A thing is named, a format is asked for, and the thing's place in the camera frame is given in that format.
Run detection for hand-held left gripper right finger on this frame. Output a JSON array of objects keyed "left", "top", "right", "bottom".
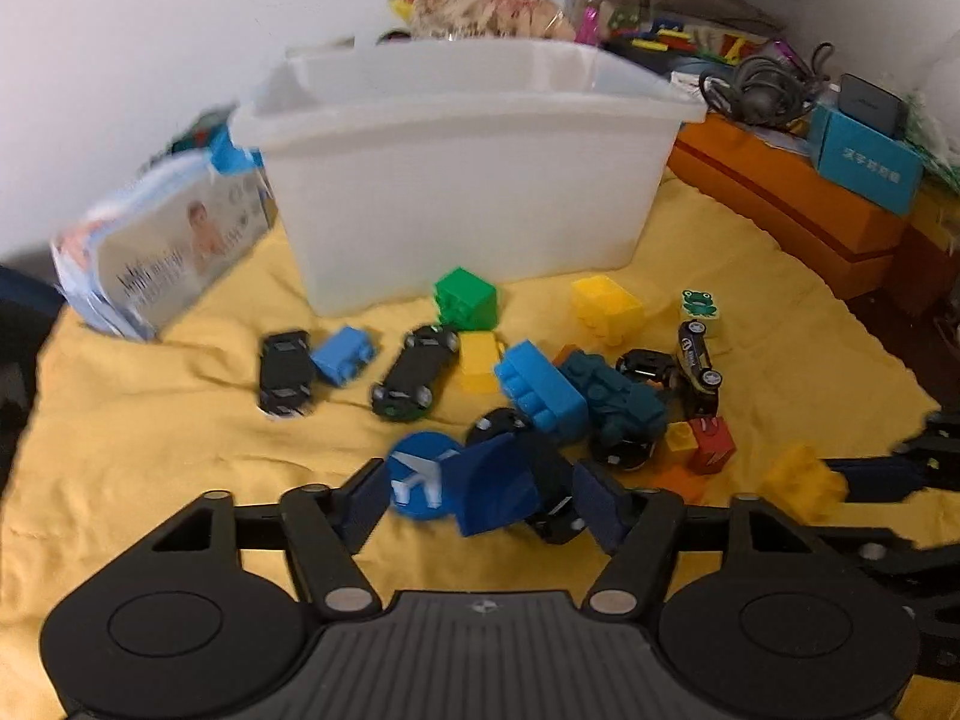
[{"left": 572, "top": 459, "right": 822, "bottom": 620}]

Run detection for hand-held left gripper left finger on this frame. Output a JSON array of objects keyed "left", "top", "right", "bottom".
[{"left": 142, "top": 456, "right": 388, "bottom": 620}]

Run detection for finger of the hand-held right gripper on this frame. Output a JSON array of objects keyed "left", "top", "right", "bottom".
[
  {"left": 814, "top": 521, "right": 960, "bottom": 616},
  {"left": 825, "top": 409, "right": 960, "bottom": 503}
]

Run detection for blue wedge toy piece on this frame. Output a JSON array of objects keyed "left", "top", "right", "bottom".
[{"left": 442, "top": 431, "right": 542, "bottom": 539}]

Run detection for large blue building block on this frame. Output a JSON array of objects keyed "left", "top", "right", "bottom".
[{"left": 493, "top": 341, "right": 590, "bottom": 445}]

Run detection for white plastic storage bin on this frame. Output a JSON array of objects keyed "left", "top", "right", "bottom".
[{"left": 229, "top": 37, "right": 710, "bottom": 316}]

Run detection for blue round sign disc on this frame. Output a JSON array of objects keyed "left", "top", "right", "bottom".
[{"left": 384, "top": 431, "right": 464, "bottom": 522}]

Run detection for orange building block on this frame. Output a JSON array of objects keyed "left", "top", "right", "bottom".
[{"left": 649, "top": 465, "right": 710, "bottom": 505}]

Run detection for dark teal toy vehicle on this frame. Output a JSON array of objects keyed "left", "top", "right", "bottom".
[{"left": 559, "top": 351, "right": 668, "bottom": 458}]

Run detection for red building block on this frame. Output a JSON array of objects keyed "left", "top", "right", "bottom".
[{"left": 688, "top": 416, "right": 737, "bottom": 475}]

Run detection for black toy car green trim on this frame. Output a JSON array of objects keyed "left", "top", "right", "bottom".
[{"left": 370, "top": 324, "right": 461, "bottom": 422}]

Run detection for small blue building block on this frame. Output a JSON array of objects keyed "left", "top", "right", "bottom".
[{"left": 310, "top": 326, "right": 378, "bottom": 387}]

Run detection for black toy car white mark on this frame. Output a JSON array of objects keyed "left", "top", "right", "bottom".
[{"left": 675, "top": 319, "right": 725, "bottom": 421}]

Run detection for small yellow building block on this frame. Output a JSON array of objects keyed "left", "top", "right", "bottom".
[{"left": 457, "top": 330, "right": 505, "bottom": 395}]

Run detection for yellow cloth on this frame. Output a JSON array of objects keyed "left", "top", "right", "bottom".
[{"left": 0, "top": 169, "right": 947, "bottom": 720}]

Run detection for large yellow building block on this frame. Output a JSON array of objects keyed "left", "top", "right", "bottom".
[{"left": 570, "top": 276, "right": 646, "bottom": 347}]

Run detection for brown box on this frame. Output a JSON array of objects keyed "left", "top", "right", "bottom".
[{"left": 896, "top": 225, "right": 960, "bottom": 316}]

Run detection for frog print cube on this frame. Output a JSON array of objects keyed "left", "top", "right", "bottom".
[{"left": 679, "top": 287, "right": 722, "bottom": 338}]

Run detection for green building block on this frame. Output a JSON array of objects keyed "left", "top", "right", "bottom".
[{"left": 433, "top": 267, "right": 501, "bottom": 332}]

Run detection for orange box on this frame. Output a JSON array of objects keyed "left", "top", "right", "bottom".
[{"left": 666, "top": 116, "right": 912, "bottom": 301}]

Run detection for blue cardboard box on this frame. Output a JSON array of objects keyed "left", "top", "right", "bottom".
[{"left": 806, "top": 101, "right": 925, "bottom": 215}]

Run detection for wet wipes pack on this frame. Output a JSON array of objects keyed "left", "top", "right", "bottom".
[{"left": 49, "top": 146, "right": 278, "bottom": 342}]

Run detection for green printed bag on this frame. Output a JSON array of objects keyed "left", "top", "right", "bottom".
[{"left": 904, "top": 90, "right": 960, "bottom": 188}]

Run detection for black device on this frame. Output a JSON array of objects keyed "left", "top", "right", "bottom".
[{"left": 834, "top": 73, "right": 910, "bottom": 140}]

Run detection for pile of colourful toy pieces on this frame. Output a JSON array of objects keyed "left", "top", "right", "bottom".
[{"left": 577, "top": 4, "right": 788, "bottom": 68}]

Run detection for clear snack bag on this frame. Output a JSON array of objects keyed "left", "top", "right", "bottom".
[{"left": 386, "top": 0, "right": 578, "bottom": 42}]

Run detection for tangled grey cables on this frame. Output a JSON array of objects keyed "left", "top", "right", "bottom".
[{"left": 697, "top": 41, "right": 837, "bottom": 125}]

